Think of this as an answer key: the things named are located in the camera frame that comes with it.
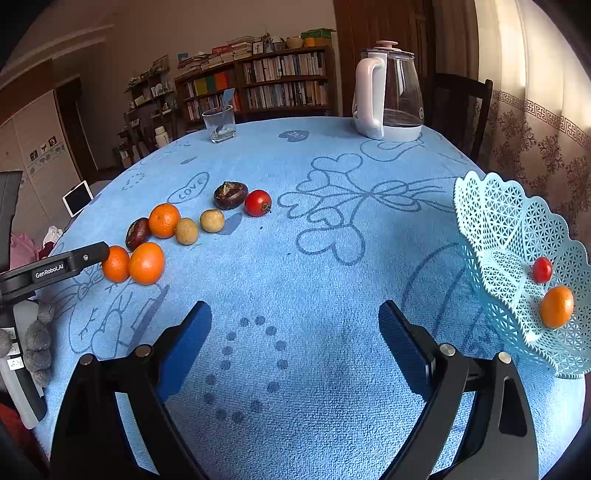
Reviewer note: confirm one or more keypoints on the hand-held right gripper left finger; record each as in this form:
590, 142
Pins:
184, 350

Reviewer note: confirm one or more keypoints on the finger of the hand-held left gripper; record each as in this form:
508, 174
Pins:
90, 257

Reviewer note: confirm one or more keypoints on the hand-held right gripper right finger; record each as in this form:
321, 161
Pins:
401, 341

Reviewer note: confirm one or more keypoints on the orange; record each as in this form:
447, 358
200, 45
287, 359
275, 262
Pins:
557, 306
115, 263
147, 263
165, 220

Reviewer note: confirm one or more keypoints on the brown water chestnut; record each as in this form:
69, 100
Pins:
137, 233
231, 195

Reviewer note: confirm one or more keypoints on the tan longan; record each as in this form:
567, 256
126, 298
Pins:
187, 230
212, 220

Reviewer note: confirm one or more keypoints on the light blue lattice basket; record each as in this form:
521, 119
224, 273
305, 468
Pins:
498, 221

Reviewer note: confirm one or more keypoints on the person's left hand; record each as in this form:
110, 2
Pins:
37, 357

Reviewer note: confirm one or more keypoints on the pink cloth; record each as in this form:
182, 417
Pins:
23, 251

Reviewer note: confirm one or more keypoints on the white crumpled bag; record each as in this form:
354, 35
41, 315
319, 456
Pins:
53, 235

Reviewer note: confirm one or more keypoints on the white tablet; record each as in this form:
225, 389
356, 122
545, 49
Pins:
77, 197

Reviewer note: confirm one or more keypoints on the white wardrobe with stickers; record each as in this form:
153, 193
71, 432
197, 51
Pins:
32, 152

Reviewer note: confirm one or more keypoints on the blue printed tablecloth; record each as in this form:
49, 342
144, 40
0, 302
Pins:
300, 277

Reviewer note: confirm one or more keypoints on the white thermos bottle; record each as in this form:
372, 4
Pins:
160, 136

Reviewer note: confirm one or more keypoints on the small red cherry tomato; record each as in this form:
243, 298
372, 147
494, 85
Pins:
542, 270

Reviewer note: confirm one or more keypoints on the narrow cluttered wooden shelf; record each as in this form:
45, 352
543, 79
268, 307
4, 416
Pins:
147, 106

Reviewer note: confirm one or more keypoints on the clear drinking glass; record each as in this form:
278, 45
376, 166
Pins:
219, 127

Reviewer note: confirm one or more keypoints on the blue spoon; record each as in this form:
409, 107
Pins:
227, 98

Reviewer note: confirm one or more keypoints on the dark wooden chair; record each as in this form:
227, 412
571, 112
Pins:
461, 110

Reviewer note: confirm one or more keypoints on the stack of books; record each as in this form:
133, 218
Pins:
217, 54

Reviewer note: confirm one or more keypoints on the wide wooden bookshelf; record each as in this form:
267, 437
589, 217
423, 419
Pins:
277, 83

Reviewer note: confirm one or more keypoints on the patterned beige curtain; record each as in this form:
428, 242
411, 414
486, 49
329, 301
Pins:
545, 115

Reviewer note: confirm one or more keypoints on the beige bowl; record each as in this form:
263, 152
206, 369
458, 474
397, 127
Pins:
294, 42

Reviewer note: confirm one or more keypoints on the green box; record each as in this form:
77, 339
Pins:
317, 37

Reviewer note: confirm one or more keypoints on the brown wooden door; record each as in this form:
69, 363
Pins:
383, 23

